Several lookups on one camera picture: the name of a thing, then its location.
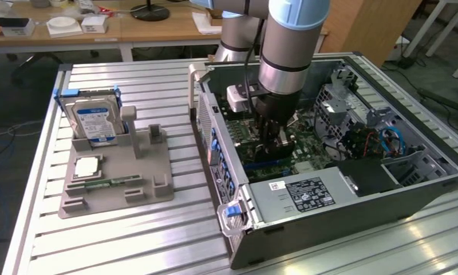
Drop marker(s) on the metal disk bay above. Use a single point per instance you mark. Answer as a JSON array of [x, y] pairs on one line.
[[424, 166]]

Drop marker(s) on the grey cup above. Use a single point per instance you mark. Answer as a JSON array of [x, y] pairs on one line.
[[41, 3]]

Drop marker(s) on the wooden cabinet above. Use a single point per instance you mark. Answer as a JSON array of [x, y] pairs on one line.
[[371, 28]]

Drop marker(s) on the white round plastic holder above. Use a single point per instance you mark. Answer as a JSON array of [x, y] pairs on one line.
[[63, 27]]

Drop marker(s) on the green RAM stick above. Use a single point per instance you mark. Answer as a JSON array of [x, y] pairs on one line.
[[115, 181]]

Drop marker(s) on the black round lamp base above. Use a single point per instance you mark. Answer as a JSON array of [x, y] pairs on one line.
[[151, 13]]

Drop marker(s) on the black open PC case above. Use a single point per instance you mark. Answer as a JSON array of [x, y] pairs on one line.
[[328, 235]]

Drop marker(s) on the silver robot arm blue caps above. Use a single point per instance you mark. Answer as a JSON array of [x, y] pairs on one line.
[[291, 48]]

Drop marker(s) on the perforated metal drive cage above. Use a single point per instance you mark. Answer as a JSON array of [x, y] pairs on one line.
[[340, 97]]

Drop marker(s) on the brown cardboard box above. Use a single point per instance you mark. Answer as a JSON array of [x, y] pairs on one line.
[[214, 19]]

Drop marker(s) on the white flat box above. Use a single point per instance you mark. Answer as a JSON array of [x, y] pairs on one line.
[[206, 24]]

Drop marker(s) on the black plastic shroud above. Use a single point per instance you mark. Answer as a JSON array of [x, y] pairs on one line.
[[367, 177]]

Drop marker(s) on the black floor stand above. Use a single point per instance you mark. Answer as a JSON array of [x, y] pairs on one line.
[[447, 96]]

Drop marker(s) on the wooden desk white frame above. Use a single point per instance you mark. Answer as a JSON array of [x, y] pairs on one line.
[[164, 31], [42, 41]]

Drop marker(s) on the silver CPU chip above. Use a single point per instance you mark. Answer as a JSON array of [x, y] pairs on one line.
[[87, 166]]

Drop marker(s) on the green motherboard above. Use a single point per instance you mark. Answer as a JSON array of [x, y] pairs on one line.
[[310, 149]]

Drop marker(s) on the grey plastic parts rack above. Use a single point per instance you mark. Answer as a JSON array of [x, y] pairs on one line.
[[111, 197]]

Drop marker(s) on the blue expansion slot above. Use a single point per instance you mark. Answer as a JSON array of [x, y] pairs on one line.
[[252, 165]]

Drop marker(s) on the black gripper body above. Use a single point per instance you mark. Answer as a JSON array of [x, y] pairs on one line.
[[279, 107]]

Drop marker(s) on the white table frame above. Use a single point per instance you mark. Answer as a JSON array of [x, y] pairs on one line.
[[447, 17]]

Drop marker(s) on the blue case latch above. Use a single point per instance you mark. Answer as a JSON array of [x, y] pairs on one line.
[[231, 211]]

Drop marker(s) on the grey power supply unit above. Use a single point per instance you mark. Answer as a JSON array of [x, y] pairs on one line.
[[267, 200]]

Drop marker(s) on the white labelled box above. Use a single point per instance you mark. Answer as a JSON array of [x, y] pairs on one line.
[[95, 25]]

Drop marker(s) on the white box black lid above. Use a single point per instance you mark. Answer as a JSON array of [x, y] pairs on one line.
[[18, 27]]

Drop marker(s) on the hard disk with blue caddy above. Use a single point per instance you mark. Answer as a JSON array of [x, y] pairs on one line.
[[94, 120]]

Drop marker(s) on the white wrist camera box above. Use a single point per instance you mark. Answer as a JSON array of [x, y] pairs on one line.
[[238, 98]]

